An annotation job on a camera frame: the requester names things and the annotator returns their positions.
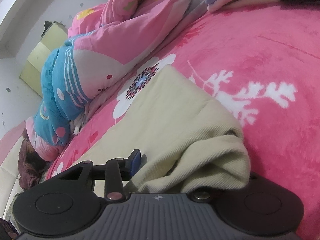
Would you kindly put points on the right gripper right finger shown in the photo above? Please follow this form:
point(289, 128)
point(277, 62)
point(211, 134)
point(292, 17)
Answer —
point(261, 206)

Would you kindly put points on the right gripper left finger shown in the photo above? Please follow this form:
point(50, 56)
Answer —
point(74, 199)

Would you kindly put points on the beige trousers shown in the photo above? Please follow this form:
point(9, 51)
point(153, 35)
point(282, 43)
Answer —
point(187, 139)

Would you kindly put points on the maroon fleece garment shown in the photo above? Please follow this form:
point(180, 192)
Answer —
point(29, 177)

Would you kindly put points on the person lying in bed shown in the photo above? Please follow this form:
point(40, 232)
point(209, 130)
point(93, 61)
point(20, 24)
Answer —
point(31, 156)

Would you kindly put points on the white padded headboard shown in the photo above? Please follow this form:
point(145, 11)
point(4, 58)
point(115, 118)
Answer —
point(10, 147)

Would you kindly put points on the pink floral blanket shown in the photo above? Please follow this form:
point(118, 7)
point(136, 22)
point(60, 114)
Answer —
point(262, 64)

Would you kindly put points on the yellow-green wardrobe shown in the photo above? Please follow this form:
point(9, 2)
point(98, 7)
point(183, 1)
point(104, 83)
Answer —
point(53, 37)

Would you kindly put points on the pink and blue quilt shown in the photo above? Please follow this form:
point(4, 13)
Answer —
point(104, 44)

